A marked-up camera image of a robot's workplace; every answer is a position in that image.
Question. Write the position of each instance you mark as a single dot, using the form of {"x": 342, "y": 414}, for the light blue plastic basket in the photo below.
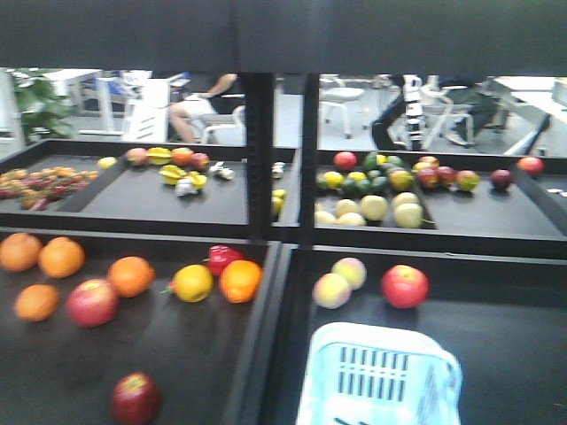
{"x": 362, "y": 374}

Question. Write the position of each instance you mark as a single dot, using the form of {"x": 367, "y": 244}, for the black background robot arm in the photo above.
{"x": 408, "y": 102}

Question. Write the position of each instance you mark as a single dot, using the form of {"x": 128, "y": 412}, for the red bell pepper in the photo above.
{"x": 219, "y": 257}

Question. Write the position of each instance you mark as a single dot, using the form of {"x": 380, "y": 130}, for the orange with navel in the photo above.
{"x": 240, "y": 281}

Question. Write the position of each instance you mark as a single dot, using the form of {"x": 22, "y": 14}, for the pale peach rear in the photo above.
{"x": 352, "y": 269}

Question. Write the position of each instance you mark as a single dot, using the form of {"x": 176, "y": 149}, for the pale peach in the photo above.
{"x": 352, "y": 269}
{"x": 331, "y": 291}

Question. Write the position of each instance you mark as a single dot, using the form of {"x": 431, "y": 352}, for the pale peach front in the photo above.
{"x": 331, "y": 291}

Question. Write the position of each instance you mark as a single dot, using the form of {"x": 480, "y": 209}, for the white garlic bulb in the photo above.
{"x": 185, "y": 187}

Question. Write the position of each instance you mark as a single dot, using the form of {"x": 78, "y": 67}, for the yellow lemon fruit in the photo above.
{"x": 193, "y": 283}

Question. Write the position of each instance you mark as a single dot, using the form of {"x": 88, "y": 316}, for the yellow starfruit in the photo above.
{"x": 172, "y": 174}

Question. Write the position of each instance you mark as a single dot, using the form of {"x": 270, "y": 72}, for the white office chair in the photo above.
{"x": 334, "y": 95}

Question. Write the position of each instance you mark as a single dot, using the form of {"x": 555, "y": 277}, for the seated person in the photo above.
{"x": 223, "y": 97}

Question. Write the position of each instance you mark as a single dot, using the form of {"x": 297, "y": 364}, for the bright red apple right tray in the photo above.
{"x": 405, "y": 287}

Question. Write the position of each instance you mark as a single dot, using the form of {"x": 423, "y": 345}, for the black wooden produce stand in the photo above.
{"x": 496, "y": 264}

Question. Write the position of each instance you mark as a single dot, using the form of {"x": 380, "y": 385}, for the orange fruit middle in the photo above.
{"x": 130, "y": 276}

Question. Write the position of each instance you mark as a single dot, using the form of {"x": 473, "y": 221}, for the orange fruit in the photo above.
{"x": 61, "y": 257}
{"x": 20, "y": 252}
{"x": 130, "y": 276}
{"x": 36, "y": 302}

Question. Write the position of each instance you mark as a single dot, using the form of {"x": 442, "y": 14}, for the pink red apple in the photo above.
{"x": 92, "y": 303}

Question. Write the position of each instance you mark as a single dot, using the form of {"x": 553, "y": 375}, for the orange fruit left rear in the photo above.
{"x": 61, "y": 257}

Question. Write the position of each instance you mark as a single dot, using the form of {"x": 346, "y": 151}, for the dark red apple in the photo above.
{"x": 136, "y": 400}

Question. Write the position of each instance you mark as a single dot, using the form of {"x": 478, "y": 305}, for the cherry tomato pile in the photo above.
{"x": 35, "y": 191}

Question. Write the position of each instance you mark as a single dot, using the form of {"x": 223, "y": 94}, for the orange fruit front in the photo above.
{"x": 36, "y": 302}

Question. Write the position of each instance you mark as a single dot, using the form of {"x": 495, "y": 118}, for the orange fruit far left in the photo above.
{"x": 20, "y": 252}

